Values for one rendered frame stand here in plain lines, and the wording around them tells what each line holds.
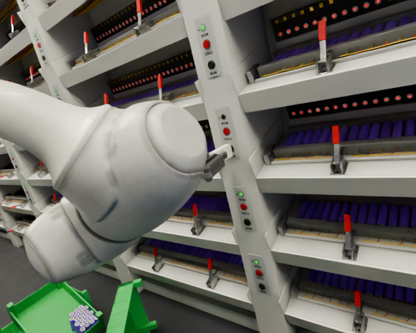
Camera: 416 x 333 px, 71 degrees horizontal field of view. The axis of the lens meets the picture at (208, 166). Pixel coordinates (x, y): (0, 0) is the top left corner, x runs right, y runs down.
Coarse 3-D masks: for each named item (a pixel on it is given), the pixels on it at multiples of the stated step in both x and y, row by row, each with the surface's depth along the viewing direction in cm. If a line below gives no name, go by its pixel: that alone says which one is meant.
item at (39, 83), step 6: (30, 66) 119; (36, 66) 141; (24, 72) 149; (30, 72) 119; (36, 72) 144; (42, 72) 107; (24, 78) 154; (30, 78) 151; (36, 78) 147; (42, 78) 122; (30, 84) 118; (36, 84) 119; (42, 84) 120; (36, 90) 116; (42, 90) 113; (48, 90) 111
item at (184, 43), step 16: (112, 0) 102; (128, 0) 98; (288, 0) 69; (304, 0) 67; (320, 0) 65; (16, 16) 143; (96, 16) 109; (272, 16) 72; (272, 32) 74; (160, 48) 97; (176, 48) 93; (272, 48) 75; (32, 64) 150; (128, 64) 108; (144, 64) 104; (176, 80) 97
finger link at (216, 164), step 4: (216, 156) 60; (220, 156) 59; (212, 160) 58; (216, 160) 57; (220, 160) 59; (208, 164) 55; (212, 164) 55; (216, 164) 57; (220, 164) 58; (224, 164) 60; (204, 168) 52; (208, 168) 52; (212, 168) 55; (216, 168) 56; (220, 168) 58; (204, 172) 52; (212, 172) 55; (216, 172) 56; (212, 176) 54; (208, 180) 53
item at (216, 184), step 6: (204, 132) 94; (210, 132) 93; (216, 174) 76; (204, 180) 78; (216, 180) 76; (222, 180) 74; (198, 186) 81; (204, 186) 80; (210, 186) 78; (216, 186) 77; (222, 186) 76
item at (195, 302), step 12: (108, 264) 146; (144, 276) 128; (144, 288) 128; (156, 288) 121; (168, 288) 116; (180, 288) 114; (180, 300) 113; (192, 300) 108; (204, 300) 105; (216, 300) 103; (216, 312) 102; (228, 312) 98; (240, 312) 95; (252, 312) 94; (240, 324) 96; (252, 324) 93
